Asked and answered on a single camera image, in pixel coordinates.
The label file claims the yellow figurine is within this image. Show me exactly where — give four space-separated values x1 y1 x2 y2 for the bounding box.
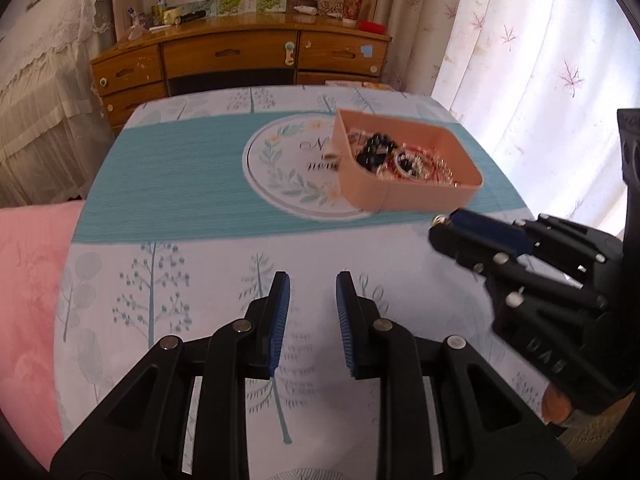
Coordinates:
150 6 181 29

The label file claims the pink plastic tray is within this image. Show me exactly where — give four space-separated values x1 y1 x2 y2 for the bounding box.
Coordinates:
333 107 485 212

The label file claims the white lace cloth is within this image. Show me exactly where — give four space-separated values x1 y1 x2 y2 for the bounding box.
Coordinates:
0 0 122 207

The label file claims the silver crystal necklace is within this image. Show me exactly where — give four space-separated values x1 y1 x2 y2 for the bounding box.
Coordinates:
375 146 465 188

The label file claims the person's right hand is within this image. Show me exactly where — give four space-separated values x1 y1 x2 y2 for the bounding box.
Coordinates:
542 384 577 425

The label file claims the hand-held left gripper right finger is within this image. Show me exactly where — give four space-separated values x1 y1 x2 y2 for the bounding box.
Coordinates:
335 270 576 480

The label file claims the red string bracelet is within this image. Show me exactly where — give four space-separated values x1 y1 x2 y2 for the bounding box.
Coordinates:
384 143 451 182

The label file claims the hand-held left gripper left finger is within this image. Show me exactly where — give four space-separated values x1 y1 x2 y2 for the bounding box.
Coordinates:
50 270 291 480

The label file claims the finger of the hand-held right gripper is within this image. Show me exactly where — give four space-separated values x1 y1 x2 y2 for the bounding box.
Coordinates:
450 208 623 291
428 222 632 415

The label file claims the pink blanket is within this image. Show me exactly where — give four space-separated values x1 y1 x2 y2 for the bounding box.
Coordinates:
0 202 85 461

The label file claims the leaf print curtain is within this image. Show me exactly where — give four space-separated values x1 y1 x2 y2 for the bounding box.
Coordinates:
374 0 640 243

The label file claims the wooden desk with drawers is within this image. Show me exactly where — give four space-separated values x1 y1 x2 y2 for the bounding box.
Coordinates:
90 10 394 134

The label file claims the black bead bracelet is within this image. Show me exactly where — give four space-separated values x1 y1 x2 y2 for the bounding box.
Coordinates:
356 132 397 172

